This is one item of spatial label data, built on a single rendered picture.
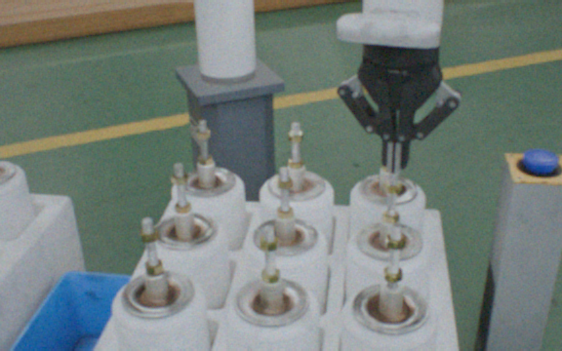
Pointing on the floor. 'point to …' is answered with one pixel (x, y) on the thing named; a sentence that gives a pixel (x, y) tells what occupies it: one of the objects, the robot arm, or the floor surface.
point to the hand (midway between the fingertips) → (395, 154)
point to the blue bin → (72, 313)
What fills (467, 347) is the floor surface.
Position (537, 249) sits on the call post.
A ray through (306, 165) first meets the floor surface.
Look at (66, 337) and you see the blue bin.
